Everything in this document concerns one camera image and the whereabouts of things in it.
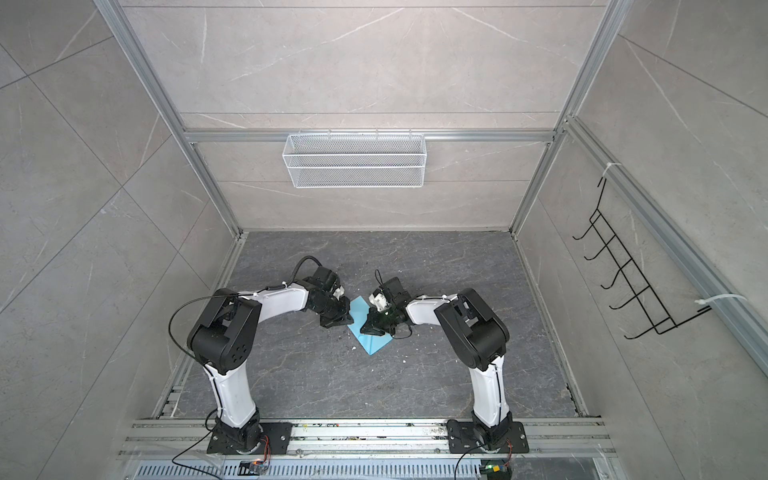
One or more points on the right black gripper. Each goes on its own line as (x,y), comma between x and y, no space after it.
(373,324)

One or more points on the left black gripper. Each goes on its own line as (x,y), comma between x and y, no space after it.
(344,318)

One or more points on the light blue paper sheet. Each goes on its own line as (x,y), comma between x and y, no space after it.
(359,310)

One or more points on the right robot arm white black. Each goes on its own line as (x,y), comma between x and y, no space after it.
(476,334)

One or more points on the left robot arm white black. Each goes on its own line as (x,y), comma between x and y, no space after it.
(223,337)

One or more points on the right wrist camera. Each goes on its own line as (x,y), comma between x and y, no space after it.
(390,295)

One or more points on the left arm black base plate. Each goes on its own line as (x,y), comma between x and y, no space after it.
(251,439)

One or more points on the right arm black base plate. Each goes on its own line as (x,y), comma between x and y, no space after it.
(474,436)

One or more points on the white wire mesh basket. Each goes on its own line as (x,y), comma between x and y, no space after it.
(355,160)

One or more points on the aluminium mounting rail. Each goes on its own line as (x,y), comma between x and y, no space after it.
(387,438)

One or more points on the black wire hook rack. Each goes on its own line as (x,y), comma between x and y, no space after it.
(656,317)

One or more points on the white cable tie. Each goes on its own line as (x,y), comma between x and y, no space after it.
(719,297)

